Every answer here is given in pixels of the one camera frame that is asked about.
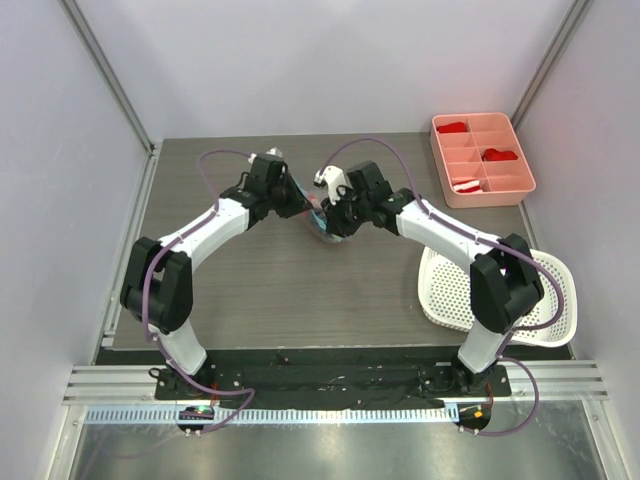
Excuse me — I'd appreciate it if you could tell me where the clear zip top bag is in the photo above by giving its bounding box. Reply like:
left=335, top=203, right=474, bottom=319
left=295, top=180, right=347, bottom=244

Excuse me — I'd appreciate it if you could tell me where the red cloth in compartment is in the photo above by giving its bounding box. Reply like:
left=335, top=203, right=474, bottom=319
left=436, top=121, right=468, bottom=134
left=481, top=148, right=519, bottom=162

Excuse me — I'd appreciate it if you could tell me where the red white cloth front compartment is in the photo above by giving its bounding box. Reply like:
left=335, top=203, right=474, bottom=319
left=452, top=179, right=482, bottom=194

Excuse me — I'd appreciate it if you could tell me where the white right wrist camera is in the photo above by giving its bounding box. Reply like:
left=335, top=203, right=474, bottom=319
left=313, top=165, right=349, bottom=205

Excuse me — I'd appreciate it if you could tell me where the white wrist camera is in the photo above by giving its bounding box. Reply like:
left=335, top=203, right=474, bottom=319
left=248, top=147, right=283, bottom=164
left=313, top=165, right=349, bottom=205

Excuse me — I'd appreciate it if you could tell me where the white slotted cable duct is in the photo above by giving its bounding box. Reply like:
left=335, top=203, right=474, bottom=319
left=84, top=404, right=459, bottom=426

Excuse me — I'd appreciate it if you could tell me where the red cloth in back compartment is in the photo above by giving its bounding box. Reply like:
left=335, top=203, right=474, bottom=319
left=436, top=121, right=468, bottom=134

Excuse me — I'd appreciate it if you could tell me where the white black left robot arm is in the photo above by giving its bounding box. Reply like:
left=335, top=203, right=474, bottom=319
left=120, top=148, right=311, bottom=399

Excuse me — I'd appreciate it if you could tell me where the red cloth in middle compartment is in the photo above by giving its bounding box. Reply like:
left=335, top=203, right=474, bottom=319
left=481, top=148, right=519, bottom=162

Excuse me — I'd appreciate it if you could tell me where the white perforated plastic basket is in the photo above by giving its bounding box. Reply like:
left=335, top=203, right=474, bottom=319
left=417, top=244, right=579, bottom=349

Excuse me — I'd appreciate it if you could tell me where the pink divided organizer tray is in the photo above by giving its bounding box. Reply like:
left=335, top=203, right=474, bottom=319
left=430, top=112, right=536, bottom=209

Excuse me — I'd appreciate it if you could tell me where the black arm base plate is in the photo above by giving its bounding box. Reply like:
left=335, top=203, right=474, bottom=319
left=149, top=346, right=512, bottom=411

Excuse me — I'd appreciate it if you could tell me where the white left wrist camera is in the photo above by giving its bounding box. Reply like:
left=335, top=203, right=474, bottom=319
left=248, top=147, right=283, bottom=164

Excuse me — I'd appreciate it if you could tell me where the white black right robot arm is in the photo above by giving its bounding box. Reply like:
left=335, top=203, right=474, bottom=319
left=314, top=161, right=544, bottom=395

